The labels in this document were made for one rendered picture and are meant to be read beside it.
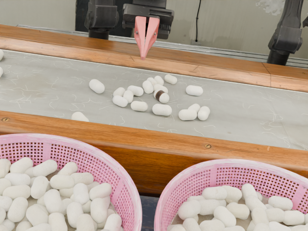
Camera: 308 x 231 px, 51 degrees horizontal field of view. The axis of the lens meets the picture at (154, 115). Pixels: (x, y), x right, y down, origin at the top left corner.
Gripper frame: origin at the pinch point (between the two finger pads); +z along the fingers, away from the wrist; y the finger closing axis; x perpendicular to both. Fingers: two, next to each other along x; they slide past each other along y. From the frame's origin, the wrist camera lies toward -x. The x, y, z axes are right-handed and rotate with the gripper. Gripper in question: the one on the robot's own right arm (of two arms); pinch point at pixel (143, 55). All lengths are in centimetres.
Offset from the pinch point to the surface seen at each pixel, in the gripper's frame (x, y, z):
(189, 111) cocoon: -1.0, 9.5, 11.2
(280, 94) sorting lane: 12.1, 33.6, -1.5
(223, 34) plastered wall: 164, 65, -130
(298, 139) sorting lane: -0.4, 30.3, 13.9
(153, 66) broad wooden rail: 13.9, 2.9, -5.7
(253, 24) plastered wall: 157, 87, -138
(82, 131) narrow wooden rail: -8.8, -7.6, 19.8
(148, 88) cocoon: 4.5, 1.8, 4.9
